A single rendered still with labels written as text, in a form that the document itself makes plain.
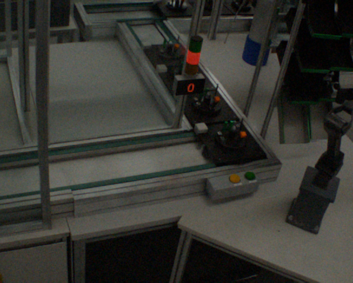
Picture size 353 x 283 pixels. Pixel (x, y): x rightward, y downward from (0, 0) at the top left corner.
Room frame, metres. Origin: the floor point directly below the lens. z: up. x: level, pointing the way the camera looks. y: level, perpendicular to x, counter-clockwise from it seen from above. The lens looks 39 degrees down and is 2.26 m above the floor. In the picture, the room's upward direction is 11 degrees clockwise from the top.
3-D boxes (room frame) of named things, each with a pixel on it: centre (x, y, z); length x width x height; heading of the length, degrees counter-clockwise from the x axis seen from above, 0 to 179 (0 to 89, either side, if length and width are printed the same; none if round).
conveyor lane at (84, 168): (1.57, 0.05, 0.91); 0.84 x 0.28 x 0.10; 118
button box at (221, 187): (1.46, -0.26, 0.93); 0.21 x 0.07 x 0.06; 118
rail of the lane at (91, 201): (1.43, -0.06, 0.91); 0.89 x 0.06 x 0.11; 118
